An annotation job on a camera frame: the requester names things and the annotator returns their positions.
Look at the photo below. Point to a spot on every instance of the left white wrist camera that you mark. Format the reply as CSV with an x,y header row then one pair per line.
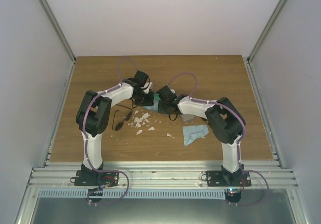
x,y
148,87

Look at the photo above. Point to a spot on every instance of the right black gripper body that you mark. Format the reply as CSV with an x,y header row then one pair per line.
x,y
164,109

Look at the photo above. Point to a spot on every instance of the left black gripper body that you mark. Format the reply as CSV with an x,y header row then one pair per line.
x,y
143,100

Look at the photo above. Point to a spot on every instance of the slotted cable duct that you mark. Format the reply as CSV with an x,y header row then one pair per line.
x,y
134,193

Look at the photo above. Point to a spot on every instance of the blue cleaning cloth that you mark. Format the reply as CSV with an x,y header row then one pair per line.
x,y
191,133
153,108

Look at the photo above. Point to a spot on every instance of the grey glasses case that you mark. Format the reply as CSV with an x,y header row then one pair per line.
x,y
187,118

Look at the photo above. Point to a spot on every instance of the thin-frame clear glasses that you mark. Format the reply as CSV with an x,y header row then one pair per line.
x,y
118,126

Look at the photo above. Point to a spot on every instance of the aluminium frame rail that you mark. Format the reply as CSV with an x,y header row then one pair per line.
x,y
165,174

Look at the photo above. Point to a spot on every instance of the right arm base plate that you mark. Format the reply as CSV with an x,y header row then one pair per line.
x,y
215,179

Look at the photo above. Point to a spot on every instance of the crumpled blue cleaning cloth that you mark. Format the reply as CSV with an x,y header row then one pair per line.
x,y
191,133

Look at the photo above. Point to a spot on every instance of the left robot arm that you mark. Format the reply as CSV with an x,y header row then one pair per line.
x,y
94,113

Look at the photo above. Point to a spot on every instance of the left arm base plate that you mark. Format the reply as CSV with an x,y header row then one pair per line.
x,y
92,178

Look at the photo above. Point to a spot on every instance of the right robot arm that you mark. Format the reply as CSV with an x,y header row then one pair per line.
x,y
227,125

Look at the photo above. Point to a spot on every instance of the teal glasses case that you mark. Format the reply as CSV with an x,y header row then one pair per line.
x,y
156,101

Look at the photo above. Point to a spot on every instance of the white paper scraps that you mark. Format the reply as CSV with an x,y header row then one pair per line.
x,y
140,124

